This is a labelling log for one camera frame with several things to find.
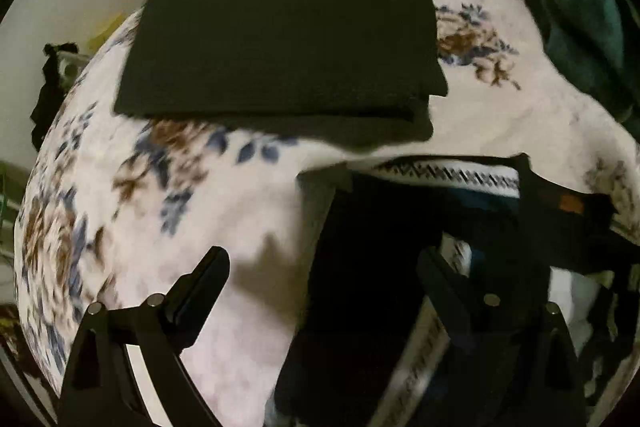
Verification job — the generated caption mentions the dark green blanket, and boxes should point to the dark green blanket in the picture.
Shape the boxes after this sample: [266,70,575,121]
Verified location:
[467,0,640,134]

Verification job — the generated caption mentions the black hanging cloth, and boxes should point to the black hanging cloth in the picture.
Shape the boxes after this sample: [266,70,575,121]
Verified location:
[30,42,84,152]

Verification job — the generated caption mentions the white floral blanket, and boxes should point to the white floral blanket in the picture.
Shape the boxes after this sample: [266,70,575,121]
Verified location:
[12,0,640,427]

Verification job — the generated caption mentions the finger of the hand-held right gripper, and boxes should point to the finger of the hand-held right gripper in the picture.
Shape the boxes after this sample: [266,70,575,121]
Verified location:
[515,154,562,229]

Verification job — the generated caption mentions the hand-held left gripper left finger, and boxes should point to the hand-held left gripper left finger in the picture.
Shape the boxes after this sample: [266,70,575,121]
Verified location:
[56,246,231,427]

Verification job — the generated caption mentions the folded black cloth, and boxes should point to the folded black cloth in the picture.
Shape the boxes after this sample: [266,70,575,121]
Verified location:
[113,0,450,148]

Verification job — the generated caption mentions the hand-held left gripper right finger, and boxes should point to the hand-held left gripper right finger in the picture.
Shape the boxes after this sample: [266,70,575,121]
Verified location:
[417,247,587,427]

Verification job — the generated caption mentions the dark shorts with patterned waistband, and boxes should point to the dark shorts with patterned waistband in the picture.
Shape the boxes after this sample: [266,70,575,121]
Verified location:
[272,154,623,427]

